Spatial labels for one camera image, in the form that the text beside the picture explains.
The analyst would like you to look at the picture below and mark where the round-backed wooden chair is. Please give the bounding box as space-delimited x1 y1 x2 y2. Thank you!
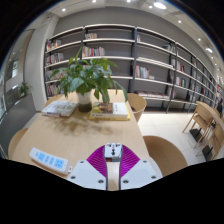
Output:
143 135 189 178
127 92 148 124

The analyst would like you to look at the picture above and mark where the small green background plant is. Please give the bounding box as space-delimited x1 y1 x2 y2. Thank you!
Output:
18 81 32 99

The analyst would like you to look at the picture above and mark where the yellow green book stack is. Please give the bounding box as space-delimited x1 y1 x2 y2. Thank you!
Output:
88 101 132 122

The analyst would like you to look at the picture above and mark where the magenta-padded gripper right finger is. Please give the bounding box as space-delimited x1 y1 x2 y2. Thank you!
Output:
119 144 159 191

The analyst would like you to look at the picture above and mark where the green potted plant white pot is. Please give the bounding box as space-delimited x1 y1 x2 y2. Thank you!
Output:
49 46 129 113

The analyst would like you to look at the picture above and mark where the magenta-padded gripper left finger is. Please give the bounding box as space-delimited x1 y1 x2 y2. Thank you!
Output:
66 144 109 192

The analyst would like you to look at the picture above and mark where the ceiling lights group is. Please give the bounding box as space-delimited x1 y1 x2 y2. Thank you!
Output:
59 0 214 54

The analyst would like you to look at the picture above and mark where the light wooden slatted chair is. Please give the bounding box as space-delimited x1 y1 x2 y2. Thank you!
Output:
182 100 224 161

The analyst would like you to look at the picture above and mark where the dark-framed book shelf unit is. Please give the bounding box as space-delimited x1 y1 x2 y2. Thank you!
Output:
43 23 224 114

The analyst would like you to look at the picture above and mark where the white grey book stack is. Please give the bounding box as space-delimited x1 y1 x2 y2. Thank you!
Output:
41 100 78 118

